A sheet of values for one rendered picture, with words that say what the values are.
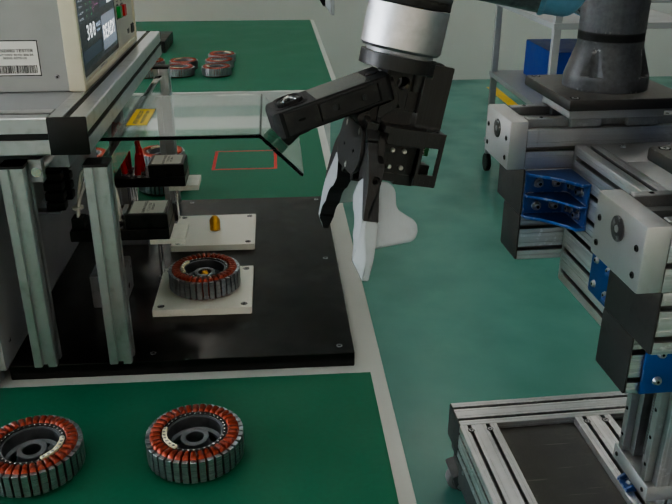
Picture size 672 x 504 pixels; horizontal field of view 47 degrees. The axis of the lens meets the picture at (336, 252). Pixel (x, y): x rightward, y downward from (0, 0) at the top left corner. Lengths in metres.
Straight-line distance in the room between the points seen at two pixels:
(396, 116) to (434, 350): 1.91
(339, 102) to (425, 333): 2.03
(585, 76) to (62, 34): 0.88
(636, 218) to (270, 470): 0.53
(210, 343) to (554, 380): 1.57
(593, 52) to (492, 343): 1.40
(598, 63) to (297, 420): 0.84
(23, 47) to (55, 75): 0.05
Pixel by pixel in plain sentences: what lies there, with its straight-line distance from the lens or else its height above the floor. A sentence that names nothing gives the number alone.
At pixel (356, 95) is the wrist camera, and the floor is 1.18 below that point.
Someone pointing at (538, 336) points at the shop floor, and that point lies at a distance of 2.74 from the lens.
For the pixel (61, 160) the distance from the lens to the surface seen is 1.08.
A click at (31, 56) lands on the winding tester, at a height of 1.16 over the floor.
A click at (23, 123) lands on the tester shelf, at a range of 0.98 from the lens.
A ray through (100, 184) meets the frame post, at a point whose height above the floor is 1.03.
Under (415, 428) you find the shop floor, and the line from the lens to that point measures 2.24.
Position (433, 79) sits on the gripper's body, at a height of 1.19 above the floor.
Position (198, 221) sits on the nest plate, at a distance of 1.52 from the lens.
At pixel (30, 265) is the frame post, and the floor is 0.92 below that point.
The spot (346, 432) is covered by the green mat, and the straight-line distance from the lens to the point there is 0.98.
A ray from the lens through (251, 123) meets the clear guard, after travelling 1.09.
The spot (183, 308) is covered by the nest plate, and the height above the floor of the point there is 0.78.
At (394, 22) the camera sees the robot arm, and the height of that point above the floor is 1.25.
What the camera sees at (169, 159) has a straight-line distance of 1.44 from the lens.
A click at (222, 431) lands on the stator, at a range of 0.93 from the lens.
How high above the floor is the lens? 1.34
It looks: 24 degrees down
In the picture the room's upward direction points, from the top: straight up
